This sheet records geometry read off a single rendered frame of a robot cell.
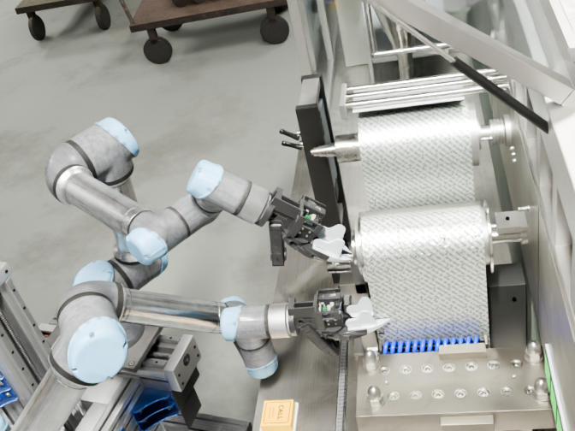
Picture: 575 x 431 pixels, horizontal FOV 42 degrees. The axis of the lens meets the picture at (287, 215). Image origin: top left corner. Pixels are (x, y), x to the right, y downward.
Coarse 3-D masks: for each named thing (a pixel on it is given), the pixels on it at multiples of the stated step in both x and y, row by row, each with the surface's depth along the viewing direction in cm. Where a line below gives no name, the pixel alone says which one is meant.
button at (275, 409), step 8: (272, 400) 171; (280, 400) 170; (288, 400) 170; (264, 408) 169; (272, 408) 169; (280, 408) 168; (288, 408) 168; (264, 416) 167; (272, 416) 167; (280, 416) 167; (288, 416) 166; (264, 424) 166; (272, 424) 165; (280, 424) 165; (288, 424) 165
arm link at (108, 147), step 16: (96, 128) 177; (112, 128) 177; (80, 144) 174; (96, 144) 175; (112, 144) 176; (128, 144) 179; (96, 160) 174; (112, 160) 177; (128, 160) 182; (96, 176) 176; (112, 176) 180; (128, 176) 184; (128, 192) 189; (128, 256) 202; (128, 272) 203; (144, 272) 206; (160, 272) 211
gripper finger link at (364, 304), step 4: (360, 300) 160; (364, 300) 160; (368, 300) 160; (356, 304) 161; (360, 304) 161; (364, 304) 161; (368, 304) 160; (348, 308) 162; (352, 308) 162; (356, 308) 161; (360, 308) 161; (364, 308) 161; (368, 308) 161; (348, 312) 163; (352, 312) 163; (356, 312) 162; (372, 312) 161; (352, 316) 162; (356, 316) 162
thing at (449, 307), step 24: (384, 288) 154; (408, 288) 154; (432, 288) 153; (456, 288) 152; (480, 288) 152; (384, 312) 159; (408, 312) 158; (432, 312) 157; (456, 312) 156; (480, 312) 156; (384, 336) 163; (408, 336) 162; (432, 336) 162; (456, 336) 161; (480, 336) 160
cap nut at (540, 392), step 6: (540, 378) 143; (534, 384) 143; (540, 384) 142; (546, 384) 142; (534, 390) 144; (540, 390) 143; (546, 390) 143; (534, 396) 145; (540, 396) 143; (546, 396) 143
